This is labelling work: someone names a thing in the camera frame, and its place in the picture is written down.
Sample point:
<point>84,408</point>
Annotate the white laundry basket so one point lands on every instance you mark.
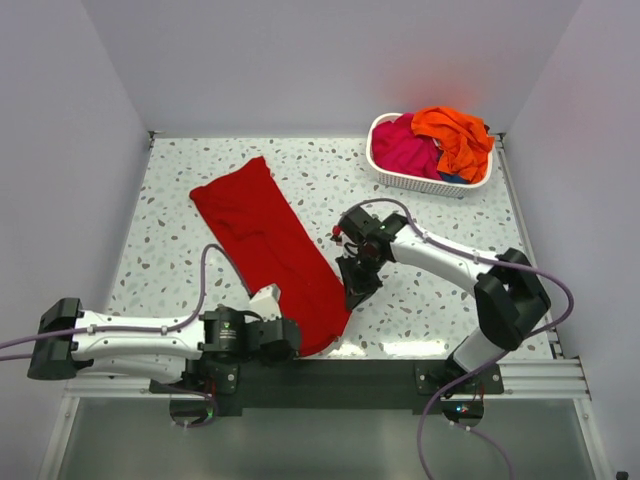
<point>419,184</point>

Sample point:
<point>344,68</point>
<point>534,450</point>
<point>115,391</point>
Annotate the red t shirt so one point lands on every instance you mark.
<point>252,220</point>

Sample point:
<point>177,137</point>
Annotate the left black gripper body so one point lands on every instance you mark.
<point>275,359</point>

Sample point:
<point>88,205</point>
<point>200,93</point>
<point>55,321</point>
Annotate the aluminium frame rail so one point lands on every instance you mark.
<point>548,379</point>

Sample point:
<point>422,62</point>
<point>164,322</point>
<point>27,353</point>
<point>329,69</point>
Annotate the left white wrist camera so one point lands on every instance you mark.
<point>265,303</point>

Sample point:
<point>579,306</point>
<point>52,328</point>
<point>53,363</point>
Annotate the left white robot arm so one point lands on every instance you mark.
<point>180,350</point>

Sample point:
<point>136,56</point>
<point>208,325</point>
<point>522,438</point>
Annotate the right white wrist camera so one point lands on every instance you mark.
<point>339,237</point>

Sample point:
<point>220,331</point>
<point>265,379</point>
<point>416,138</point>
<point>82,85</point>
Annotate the magenta t shirt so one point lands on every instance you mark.
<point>397,149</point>

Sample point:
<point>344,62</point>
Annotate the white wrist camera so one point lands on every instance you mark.
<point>265,303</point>
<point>339,237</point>

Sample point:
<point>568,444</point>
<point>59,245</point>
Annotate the orange t shirt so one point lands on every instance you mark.
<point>463,140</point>

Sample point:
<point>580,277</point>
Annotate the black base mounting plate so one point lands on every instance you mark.
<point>289,386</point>

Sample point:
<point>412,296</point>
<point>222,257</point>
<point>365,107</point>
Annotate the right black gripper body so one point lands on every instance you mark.
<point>361,272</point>

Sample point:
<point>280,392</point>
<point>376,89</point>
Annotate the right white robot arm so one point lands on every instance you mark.
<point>510,299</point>

